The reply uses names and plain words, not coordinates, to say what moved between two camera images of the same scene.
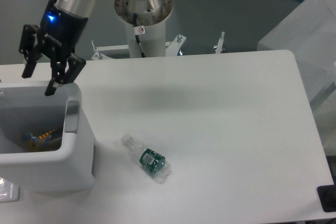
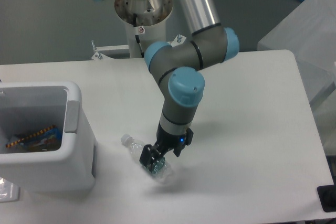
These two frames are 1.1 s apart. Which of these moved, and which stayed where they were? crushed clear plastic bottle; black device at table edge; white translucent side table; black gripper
Moved: black gripper
Stayed: black device at table edge; white translucent side table; crushed clear plastic bottle
